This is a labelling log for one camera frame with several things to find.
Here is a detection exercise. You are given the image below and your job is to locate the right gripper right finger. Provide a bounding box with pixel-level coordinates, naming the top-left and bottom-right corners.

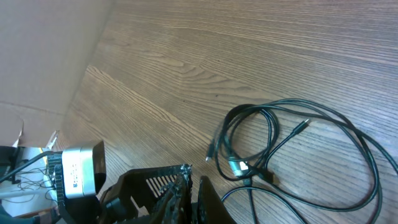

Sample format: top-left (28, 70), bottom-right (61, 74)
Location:
top-left (197, 176), bottom-right (236, 224)

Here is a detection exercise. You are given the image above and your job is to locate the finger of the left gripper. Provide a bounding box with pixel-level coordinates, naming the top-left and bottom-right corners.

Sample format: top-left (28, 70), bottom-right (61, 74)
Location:
top-left (99, 164), bottom-right (187, 223)

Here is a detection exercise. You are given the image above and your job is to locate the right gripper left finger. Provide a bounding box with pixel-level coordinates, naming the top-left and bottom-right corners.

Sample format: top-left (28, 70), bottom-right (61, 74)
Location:
top-left (150, 164), bottom-right (193, 224)

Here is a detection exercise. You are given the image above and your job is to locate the black cable bundle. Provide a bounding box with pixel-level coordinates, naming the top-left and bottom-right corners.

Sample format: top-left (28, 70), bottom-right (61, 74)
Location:
top-left (205, 98), bottom-right (398, 224)

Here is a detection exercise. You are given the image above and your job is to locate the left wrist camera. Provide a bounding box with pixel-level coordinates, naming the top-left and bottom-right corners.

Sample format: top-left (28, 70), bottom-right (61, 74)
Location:
top-left (48, 140), bottom-right (106, 202)

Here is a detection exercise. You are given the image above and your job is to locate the left camera cable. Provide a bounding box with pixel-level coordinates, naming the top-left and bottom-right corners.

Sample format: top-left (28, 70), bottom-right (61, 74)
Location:
top-left (0, 149), bottom-right (55, 184)

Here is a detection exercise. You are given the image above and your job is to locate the brown cardboard wall panel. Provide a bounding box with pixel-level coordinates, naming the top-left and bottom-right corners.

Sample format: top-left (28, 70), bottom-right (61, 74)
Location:
top-left (1, 0), bottom-right (113, 147)

